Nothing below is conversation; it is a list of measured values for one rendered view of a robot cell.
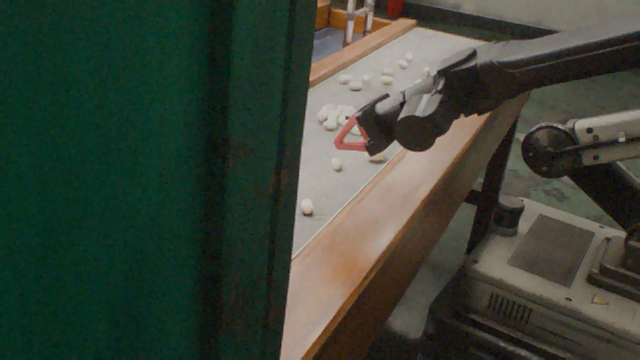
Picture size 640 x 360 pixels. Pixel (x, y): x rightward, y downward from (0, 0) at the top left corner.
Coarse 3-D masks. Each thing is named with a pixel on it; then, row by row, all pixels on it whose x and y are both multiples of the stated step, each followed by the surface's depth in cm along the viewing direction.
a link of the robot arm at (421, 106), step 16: (448, 64) 87; (448, 80) 89; (416, 96) 88; (432, 96) 88; (448, 96) 87; (416, 112) 84; (432, 112) 83; (448, 112) 86; (464, 112) 90; (480, 112) 90; (400, 128) 86; (416, 128) 85; (432, 128) 84; (448, 128) 85; (400, 144) 87; (416, 144) 86; (432, 144) 86
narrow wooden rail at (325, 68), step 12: (396, 24) 215; (408, 24) 217; (372, 36) 198; (384, 36) 199; (396, 36) 207; (348, 48) 183; (360, 48) 185; (372, 48) 190; (324, 60) 171; (336, 60) 172; (348, 60) 175; (312, 72) 161; (324, 72) 163; (336, 72) 170; (312, 84) 158
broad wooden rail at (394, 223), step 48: (528, 96) 215; (480, 144) 147; (384, 192) 110; (432, 192) 112; (336, 240) 95; (384, 240) 96; (432, 240) 125; (336, 288) 85; (384, 288) 99; (288, 336) 76; (336, 336) 81
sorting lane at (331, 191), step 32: (416, 32) 218; (352, 64) 178; (384, 64) 182; (416, 64) 186; (320, 96) 154; (352, 96) 156; (320, 128) 137; (320, 160) 124; (352, 160) 125; (384, 160) 127; (320, 192) 112; (352, 192) 114; (320, 224) 103
